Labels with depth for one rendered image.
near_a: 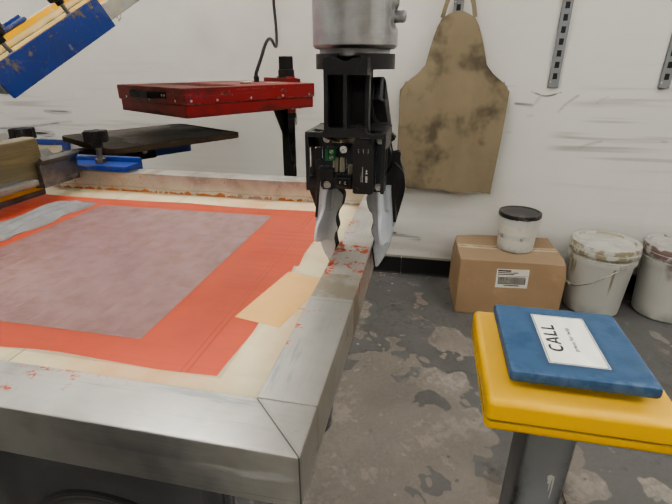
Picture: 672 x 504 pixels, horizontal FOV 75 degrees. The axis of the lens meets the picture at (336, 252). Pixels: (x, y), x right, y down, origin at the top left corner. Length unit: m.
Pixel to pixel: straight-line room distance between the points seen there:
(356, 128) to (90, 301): 0.31
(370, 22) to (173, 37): 2.47
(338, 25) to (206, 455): 0.32
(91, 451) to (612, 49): 2.51
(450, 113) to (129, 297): 2.10
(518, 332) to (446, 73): 2.08
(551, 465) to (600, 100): 2.25
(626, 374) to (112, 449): 0.34
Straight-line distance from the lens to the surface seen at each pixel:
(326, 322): 0.34
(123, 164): 0.92
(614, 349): 0.41
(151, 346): 0.41
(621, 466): 1.79
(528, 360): 0.37
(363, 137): 0.38
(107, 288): 0.52
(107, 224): 0.73
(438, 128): 2.42
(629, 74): 2.61
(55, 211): 0.81
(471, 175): 2.47
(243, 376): 0.35
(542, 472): 0.46
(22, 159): 0.89
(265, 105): 1.69
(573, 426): 0.37
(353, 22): 0.40
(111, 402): 0.30
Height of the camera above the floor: 1.17
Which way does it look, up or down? 23 degrees down
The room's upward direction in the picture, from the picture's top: straight up
